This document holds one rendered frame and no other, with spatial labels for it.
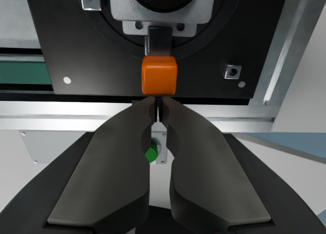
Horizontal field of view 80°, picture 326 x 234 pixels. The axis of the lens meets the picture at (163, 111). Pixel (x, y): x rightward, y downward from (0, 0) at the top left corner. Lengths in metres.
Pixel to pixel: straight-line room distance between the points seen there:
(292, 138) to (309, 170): 1.30
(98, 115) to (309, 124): 0.42
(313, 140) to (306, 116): 1.55
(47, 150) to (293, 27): 0.35
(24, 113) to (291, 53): 0.34
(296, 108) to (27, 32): 0.46
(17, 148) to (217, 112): 0.42
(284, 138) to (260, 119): 1.56
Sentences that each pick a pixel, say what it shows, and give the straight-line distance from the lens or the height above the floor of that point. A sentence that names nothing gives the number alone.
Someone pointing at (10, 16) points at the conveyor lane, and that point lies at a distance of 0.31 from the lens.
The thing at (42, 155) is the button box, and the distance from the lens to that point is 0.35.
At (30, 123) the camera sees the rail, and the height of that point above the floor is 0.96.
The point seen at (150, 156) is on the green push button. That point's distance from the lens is 0.29.
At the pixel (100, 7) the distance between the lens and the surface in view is 0.18.
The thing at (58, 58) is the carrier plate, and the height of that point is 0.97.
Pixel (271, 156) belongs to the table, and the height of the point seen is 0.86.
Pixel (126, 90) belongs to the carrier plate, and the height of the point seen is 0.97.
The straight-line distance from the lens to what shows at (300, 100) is 0.46.
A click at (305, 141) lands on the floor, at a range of 2.01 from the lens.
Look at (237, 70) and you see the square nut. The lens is 0.23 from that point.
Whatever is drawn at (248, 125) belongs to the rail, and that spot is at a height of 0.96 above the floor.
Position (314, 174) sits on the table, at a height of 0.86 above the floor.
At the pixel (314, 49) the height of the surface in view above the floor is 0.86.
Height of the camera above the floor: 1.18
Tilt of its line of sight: 57 degrees down
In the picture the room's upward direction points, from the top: 177 degrees clockwise
